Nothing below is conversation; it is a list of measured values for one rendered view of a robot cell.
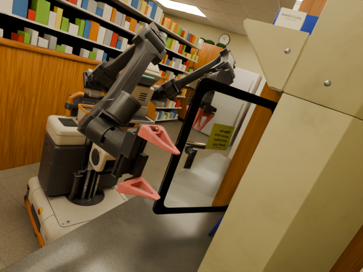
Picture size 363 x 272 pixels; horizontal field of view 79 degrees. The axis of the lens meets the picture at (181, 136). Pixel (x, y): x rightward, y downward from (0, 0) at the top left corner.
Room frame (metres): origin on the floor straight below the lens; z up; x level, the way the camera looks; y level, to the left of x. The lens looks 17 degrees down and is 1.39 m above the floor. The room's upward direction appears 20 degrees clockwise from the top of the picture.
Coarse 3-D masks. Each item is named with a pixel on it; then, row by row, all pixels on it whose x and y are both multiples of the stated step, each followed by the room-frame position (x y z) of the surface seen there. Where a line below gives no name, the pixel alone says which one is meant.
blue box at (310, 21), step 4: (276, 16) 0.62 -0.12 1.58; (308, 16) 0.60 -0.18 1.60; (312, 16) 0.59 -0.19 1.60; (316, 16) 0.59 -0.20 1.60; (276, 20) 0.62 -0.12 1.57; (308, 20) 0.59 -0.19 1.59; (312, 20) 0.59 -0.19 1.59; (316, 20) 0.59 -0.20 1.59; (304, 24) 0.60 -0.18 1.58; (308, 24) 0.59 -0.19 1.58; (312, 24) 0.59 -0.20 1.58; (304, 28) 0.59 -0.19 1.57; (308, 28) 0.59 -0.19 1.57; (312, 28) 0.59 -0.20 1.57; (308, 32) 0.59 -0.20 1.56
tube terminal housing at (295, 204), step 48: (336, 0) 0.40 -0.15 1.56; (336, 48) 0.39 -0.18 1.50; (288, 96) 0.40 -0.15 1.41; (336, 96) 0.37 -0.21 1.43; (288, 144) 0.39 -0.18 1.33; (336, 144) 0.36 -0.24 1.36; (240, 192) 0.40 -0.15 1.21; (288, 192) 0.37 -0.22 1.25; (336, 192) 0.38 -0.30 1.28; (240, 240) 0.38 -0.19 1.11; (288, 240) 0.37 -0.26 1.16; (336, 240) 0.42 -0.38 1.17
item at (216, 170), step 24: (192, 96) 0.53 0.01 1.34; (216, 96) 0.56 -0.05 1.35; (216, 120) 0.57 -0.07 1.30; (240, 120) 0.62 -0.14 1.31; (264, 120) 0.67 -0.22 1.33; (192, 144) 0.55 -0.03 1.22; (216, 144) 0.59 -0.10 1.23; (240, 144) 0.64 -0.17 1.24; (192, 168) 0.57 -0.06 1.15; (216, 168) 0.61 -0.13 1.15; (240, 168) 0.66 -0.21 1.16; (168, 192) 0.54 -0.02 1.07; (192, 192) 0.58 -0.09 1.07; (216, 192) 0.63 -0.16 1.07
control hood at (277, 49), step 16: (256, 32) 0.44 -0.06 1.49; (272, 32) 0.43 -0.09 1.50; (288, 32) 0.42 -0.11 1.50; (304, 32) 0.41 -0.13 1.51; (256, 48) 0.43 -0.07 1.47; (272, 48) 0.42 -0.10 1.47; (288, 48) 0.41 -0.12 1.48; (272, 64) 0.42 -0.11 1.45; (288, 64) 0.41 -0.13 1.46; (272, 80) 0.41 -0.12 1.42
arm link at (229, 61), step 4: (220, 52) 1.20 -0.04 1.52; (224, 52) 1.19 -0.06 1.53; (228, 52) 1.19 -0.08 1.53; (224, 56) 1.17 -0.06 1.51; (228, 56) 1.10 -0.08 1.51; (224, 60) 1.01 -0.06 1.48; (228, 60) 0.92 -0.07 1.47; (232, 60) 1.09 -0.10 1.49; (224, 64) 0.84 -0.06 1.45; (228, 64) 0.86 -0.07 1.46; (232, 64) 1.00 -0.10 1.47; (220, 68) 0.84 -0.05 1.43; (224, 68) 0.84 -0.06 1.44; (228, 68) 0.85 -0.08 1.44; (232, 68) 0.92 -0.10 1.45; (232, 72) 0.86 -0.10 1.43
